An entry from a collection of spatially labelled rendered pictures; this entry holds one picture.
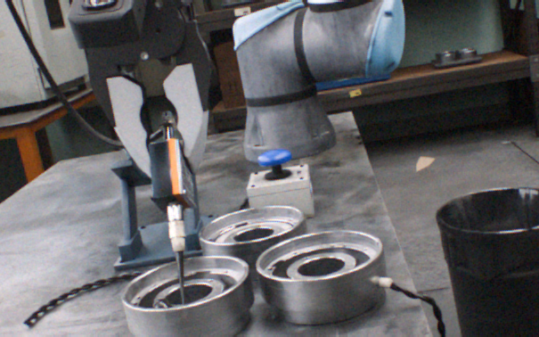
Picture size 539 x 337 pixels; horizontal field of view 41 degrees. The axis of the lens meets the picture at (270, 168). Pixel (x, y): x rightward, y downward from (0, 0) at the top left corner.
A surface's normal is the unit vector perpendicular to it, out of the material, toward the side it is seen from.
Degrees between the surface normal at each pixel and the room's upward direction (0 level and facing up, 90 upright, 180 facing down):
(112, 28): 119
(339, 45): 99
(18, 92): 90
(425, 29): 90
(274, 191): 90
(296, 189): 90
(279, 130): 72
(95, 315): 0
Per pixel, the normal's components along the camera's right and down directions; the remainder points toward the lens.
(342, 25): -0.28, 0.46
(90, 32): 0.03, 0.68
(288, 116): 0.00, -0.07
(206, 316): 0.36, 0.16
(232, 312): 0.70, 0.04
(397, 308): -0.18, -0.95
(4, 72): -0.07, 0.21
